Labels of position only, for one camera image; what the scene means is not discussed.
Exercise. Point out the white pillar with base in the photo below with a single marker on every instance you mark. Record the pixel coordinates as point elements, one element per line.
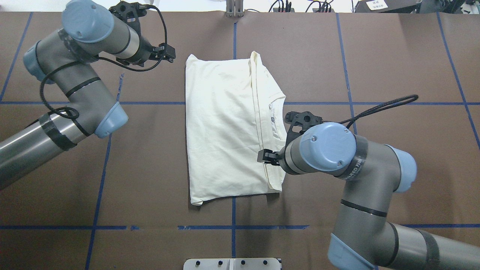
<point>233,264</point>

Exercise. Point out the cream long-sleeve printed shirt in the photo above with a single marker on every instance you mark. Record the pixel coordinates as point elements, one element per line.
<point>234,109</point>

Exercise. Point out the aluminium frame post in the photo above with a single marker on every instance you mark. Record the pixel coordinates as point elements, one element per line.
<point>234,8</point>

